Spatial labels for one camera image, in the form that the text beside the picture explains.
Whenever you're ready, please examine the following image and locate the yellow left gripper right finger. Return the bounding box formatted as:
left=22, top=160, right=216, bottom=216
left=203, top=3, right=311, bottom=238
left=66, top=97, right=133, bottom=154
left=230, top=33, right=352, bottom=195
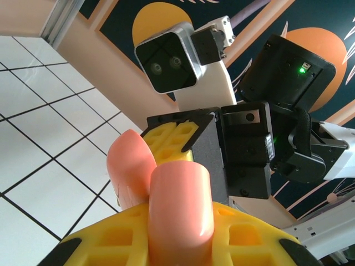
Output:
left=210, top=201, right=324, bottom=266

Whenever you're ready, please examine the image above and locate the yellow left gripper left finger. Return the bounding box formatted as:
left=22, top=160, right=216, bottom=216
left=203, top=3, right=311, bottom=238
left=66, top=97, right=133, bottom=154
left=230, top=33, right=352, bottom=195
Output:
left=40, top=202, right=152, bottom=266

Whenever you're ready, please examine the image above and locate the pink earbud charging case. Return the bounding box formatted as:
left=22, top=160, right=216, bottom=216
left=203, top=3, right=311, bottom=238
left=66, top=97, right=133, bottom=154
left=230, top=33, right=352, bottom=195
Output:
left=106, top=129, right=215, bottom=266

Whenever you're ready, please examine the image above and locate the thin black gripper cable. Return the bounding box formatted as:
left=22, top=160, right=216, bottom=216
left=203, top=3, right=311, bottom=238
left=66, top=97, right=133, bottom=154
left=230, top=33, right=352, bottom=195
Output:
left=288, top=107, right=313, bottom=157

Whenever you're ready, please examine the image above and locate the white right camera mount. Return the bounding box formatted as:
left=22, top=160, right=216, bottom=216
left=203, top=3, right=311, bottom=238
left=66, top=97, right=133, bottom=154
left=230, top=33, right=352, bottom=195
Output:
left=176, top=16, right=237, bottom=113

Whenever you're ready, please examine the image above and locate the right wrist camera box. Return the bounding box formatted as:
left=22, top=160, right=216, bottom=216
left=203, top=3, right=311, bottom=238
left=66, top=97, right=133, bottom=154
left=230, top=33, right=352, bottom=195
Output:
left=134, top=22, right=206, bottom=95

